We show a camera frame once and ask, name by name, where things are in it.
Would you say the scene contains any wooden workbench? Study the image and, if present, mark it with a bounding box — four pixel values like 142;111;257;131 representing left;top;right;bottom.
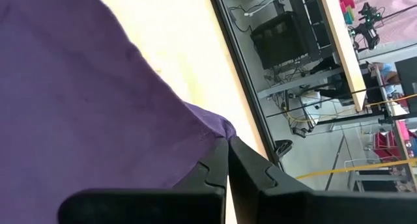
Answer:
317;0;368;113

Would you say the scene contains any black aluminium table frame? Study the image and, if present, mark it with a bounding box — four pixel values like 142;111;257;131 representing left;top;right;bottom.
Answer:
207;0;283;169

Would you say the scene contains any person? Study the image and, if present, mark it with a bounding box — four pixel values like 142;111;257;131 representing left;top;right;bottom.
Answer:
369;61;402;95

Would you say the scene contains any purple towel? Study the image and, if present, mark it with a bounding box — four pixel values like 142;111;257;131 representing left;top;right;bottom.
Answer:
0;0;237;224

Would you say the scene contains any black hanging cable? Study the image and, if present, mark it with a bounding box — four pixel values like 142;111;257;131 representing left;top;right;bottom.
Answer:
264;83;397;119

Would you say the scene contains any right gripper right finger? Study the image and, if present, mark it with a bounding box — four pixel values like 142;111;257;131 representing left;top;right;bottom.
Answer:
227;135;417;224

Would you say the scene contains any black computer case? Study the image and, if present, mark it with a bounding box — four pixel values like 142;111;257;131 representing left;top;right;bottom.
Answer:
250;10;311;71

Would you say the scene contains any thick yellow hanging cable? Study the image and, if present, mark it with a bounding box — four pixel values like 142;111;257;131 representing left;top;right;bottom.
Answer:
295;157;417;181

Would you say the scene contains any thin yellow cable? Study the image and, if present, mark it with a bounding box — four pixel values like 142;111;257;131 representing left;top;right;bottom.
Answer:
364;92;417;107

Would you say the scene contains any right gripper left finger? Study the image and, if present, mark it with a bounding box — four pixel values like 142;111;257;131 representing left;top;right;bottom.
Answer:
57;136;229;224

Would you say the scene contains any black monitor on stand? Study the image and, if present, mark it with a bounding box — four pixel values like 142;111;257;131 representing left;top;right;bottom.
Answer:
394;56;417;114

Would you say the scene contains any red storage bin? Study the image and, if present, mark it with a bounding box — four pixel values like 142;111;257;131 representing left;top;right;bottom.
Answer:
373;131;397;162

